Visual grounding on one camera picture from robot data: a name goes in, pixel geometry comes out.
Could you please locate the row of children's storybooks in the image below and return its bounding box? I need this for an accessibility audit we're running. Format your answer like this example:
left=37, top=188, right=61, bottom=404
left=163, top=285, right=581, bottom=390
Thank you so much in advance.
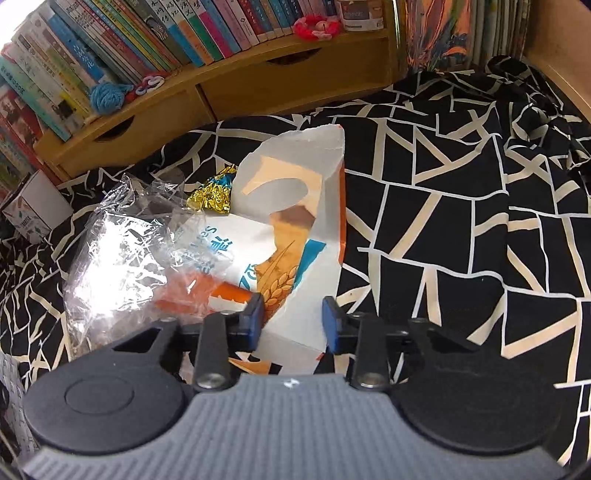
left=0, top=83, right=61, bottom=195

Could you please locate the pink white crochet chain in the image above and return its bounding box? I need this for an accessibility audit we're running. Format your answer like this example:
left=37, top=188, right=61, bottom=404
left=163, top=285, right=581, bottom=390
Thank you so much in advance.
left=134, top=71, right=167, bottom=95

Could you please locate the small white-lidded jar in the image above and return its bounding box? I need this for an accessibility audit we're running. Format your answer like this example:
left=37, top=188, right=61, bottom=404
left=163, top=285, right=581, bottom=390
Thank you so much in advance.
left=335, top=0, right=385, bottom=32

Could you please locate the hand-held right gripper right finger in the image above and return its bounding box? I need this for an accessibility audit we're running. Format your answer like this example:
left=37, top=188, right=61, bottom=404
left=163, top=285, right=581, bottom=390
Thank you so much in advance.
left=322, top=295, right=481, bottom=393

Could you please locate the gold blue foil wrapper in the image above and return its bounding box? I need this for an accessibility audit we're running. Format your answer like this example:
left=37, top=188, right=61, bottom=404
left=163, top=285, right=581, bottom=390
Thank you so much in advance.
left=187, top=165, right=238, bottom=217

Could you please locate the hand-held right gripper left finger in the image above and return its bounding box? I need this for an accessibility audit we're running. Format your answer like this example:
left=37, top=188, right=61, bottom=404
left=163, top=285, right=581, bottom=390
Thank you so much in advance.
left=108, top=293, right=266, bottom=393

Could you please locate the wooden desk shelf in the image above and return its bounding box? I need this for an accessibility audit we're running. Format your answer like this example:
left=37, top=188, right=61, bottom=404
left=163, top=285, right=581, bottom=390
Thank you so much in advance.
left=33, top=25, right=402, bottom=181

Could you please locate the clear plastic bag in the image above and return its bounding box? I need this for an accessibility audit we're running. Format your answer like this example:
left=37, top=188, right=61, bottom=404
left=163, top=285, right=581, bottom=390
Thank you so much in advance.
left=62, top=173, right=241, bottom=352

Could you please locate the white wheat-print paper bag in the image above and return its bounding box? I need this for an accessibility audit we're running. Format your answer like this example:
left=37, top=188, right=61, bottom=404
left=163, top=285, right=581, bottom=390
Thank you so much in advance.
left=154, top=124, right=348, bottom=376

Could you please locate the blue yarn ball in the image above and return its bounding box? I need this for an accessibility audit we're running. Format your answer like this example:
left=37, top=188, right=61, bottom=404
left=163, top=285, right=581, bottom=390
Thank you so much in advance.
left=89, top=82, right=134, bottom=115

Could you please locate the wooden drawer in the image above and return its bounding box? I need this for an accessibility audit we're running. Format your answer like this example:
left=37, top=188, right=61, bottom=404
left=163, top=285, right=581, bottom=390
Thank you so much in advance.
left=201, top=39, right=393, bottom=121
left=48, top=88, right=215, bottom=178

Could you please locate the white printed cardboard box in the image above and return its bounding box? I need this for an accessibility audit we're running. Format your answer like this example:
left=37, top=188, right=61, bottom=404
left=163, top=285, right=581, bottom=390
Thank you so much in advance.
left=0, top=170, right=75, bottom=243

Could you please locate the red crochet flower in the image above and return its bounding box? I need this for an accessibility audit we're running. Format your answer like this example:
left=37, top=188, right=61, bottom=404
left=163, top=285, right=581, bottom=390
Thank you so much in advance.
left=292, top=14, right=341, bottom=41

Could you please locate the black beige patterned blanket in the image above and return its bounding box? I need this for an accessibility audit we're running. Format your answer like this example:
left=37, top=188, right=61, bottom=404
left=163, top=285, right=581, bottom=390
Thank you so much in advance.
left=0, top=58, right=591, bottom=467

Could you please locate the row of thin picture books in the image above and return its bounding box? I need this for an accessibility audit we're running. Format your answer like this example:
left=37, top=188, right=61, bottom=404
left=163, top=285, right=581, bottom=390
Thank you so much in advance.
left=397, top=0, right=532, bottom=75

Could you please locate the row of upright paperback books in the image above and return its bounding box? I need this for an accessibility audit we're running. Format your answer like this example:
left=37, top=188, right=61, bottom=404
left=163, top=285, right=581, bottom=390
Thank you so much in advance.
left=0, top=0, right=338, bottom=141

